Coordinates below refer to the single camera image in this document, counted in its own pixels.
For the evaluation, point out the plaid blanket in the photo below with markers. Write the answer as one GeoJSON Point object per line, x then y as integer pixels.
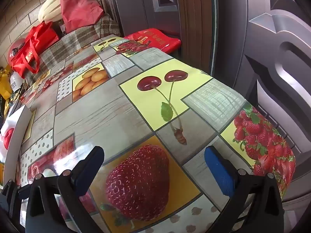
{"type": "Point", "coordinates": [73, 41]}

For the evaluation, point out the grey plastic chair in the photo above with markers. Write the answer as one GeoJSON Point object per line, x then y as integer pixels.
{"type": "Point", "coordinates": [286, 82]}

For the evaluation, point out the cream foam roll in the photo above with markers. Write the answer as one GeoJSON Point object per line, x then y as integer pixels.
{"type": "Point", "coordinates": [49, 9]}

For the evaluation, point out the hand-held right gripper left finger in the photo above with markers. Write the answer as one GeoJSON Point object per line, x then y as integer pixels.
{"type": "Point", "coordinates": [90, 168]}

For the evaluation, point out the brown metal door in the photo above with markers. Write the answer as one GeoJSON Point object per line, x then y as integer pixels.
{"type": "Point", "coordinates": [194, 9]}

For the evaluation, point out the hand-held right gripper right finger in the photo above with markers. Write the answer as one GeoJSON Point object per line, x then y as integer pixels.
{"type": "Point", "coordinates": [220, 172]}

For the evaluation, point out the yellow shopping bag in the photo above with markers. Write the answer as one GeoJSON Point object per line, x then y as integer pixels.
{"type": "Point", "coordinates": [4, 85]}

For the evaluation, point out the flat red printed bag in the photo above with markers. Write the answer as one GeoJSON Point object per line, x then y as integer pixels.
{"type": "Point", "coordinates": [158, 38]}

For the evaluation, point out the glossy red gift bag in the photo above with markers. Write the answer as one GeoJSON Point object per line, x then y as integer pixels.
{"type": "Point", "coordinates": [36, 43]}

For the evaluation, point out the red helmet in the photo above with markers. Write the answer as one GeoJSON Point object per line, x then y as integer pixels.
{"type": "Point", "coordinates": [14, 47]}

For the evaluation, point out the white helmet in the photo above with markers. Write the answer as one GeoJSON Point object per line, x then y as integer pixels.
{"type": "Point", "coordinates": [15, 82]}

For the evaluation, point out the white cardboard box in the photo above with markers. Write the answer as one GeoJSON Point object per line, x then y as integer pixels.
{"type": "Point", "coordinates": [19, 126]}

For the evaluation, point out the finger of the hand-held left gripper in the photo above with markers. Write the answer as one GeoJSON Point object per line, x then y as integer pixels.
{"type": "Point", "coordinates": [11, 196]}

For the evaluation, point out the dark red fabric tote bag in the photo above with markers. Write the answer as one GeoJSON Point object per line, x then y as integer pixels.
{"type": "Point", "coordinates": [80, 9]}

